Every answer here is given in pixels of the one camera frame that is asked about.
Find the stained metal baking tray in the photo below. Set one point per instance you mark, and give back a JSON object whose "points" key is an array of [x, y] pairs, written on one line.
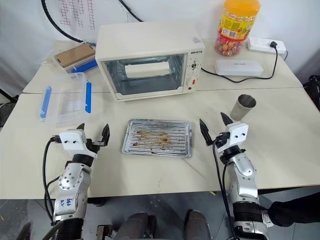
{"points": [[157, 140]]}

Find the white paper with grid print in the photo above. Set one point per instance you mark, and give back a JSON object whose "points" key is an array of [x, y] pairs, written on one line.
{"points": [[77, 12]]}

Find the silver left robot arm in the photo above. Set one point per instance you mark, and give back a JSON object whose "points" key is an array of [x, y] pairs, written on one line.
{"points": [[72, 182]]}

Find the white flat plastic case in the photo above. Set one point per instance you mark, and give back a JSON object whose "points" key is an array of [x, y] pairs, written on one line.
{"points": [[238, 67]]}

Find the cream toaster oven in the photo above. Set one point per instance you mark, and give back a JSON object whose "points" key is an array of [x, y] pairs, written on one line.
{"points": [[150, 40]]}

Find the clear candy jar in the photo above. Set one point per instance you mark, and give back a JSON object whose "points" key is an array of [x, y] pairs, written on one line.
{"points": [[231, 37]]}

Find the dark rounded shape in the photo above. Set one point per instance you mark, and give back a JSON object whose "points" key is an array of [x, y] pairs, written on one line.
{"points": [[198, 225], [136, 226]]}

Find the black power plug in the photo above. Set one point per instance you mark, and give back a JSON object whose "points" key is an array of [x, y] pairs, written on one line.
{"points": [[274, 45]]}

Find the black sleeved person forearm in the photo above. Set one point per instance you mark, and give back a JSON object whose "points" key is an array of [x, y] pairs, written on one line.
{"points": [[295, 205]]}

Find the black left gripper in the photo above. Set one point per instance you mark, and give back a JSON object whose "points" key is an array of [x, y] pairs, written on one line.
{"points": [[93, 145]]}

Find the orange jar lid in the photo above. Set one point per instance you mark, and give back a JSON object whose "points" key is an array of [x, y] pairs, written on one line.
{"points": [[241, 7]]}

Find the clear box with blue latches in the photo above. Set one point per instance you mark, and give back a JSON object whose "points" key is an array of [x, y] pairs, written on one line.
{"points": [[70, 100]]}

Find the black chair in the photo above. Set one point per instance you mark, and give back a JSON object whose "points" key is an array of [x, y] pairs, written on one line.
{"points": [[313, 92]]}

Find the white power strip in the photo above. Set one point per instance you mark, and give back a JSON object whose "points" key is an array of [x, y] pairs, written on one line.
{"points": [[260, 45]]}

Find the brown cardboard box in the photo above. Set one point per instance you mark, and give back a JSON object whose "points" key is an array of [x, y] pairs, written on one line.
{"points": [[75, 55]]}

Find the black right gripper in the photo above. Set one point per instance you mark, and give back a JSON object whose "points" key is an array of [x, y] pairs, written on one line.
{"points": [[222, 139]]}

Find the stainless steel cup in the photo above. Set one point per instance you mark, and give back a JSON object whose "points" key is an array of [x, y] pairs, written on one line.
{"points": [[242, 110]]}

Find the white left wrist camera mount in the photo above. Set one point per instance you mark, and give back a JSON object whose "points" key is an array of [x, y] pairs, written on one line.
{"points": [[72, 140]]}

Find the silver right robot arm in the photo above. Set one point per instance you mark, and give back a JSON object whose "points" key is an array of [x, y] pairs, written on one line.
{"points": [[245, 170]]}

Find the clear container with blue lid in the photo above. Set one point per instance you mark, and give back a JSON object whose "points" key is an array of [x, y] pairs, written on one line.
{"points": [[85, 66]]}

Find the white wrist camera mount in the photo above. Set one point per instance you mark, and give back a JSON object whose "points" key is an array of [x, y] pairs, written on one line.
{"points": [[237, 135], [72, 140]]}

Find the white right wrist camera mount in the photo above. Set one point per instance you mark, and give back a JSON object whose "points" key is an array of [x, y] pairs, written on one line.
{"points": [[237, 135]]}

